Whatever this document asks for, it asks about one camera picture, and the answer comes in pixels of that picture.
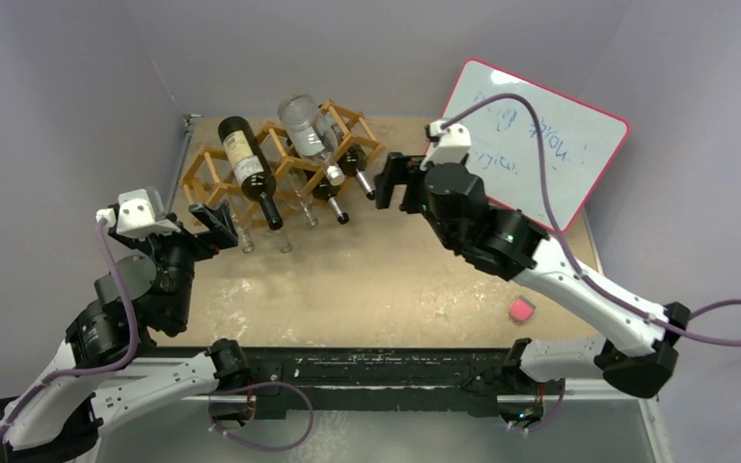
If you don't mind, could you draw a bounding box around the dark green wine bottle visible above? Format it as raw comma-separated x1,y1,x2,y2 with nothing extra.
217,116,284,231

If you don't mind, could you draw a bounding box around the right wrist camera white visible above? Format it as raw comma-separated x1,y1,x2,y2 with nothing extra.
420,120,472,171

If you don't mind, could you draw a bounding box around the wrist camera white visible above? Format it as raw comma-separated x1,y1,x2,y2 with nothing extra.
420,120,472,171
96,187,180,240

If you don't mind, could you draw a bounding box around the purple cable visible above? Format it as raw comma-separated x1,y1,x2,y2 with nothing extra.
440,93,741,349
0,217,142,463

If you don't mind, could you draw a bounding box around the dark bottle beige label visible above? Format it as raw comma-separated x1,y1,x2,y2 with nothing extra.
338,144,376,201

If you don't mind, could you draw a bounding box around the pink eraser block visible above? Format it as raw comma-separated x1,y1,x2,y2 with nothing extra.
508,296,535,324

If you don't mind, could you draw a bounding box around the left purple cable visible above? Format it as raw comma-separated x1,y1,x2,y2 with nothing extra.
0,217,142,463

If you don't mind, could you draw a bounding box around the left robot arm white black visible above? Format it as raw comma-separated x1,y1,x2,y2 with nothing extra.
0,189,249,462

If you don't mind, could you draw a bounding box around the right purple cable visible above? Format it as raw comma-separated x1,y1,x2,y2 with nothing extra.
440,93,741,349

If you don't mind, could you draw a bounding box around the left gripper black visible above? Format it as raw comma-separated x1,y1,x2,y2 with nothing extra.
114,199,238,327

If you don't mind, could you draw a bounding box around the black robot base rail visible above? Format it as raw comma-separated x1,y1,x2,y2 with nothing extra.
218,347,563,422

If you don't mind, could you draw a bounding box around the olive green wine bottle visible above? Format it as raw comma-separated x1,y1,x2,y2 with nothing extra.
312,176,350,225

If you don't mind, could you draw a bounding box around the clear square glass bottle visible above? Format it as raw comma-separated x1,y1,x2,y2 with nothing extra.
285,168,318,228

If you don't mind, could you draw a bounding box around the clear bottle green label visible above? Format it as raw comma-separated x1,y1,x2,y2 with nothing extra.
278,95,345,186

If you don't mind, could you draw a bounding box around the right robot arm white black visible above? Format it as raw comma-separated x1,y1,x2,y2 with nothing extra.
374,152,690,398

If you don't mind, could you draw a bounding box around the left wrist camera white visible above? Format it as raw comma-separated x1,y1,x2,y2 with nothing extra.
96,187,180,240

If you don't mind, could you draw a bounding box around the pink framed whiteboard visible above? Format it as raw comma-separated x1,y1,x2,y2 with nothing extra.
443,59,630,231

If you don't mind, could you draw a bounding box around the wooden lattice wine rack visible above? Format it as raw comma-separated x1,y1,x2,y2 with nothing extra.
179,100,384,227

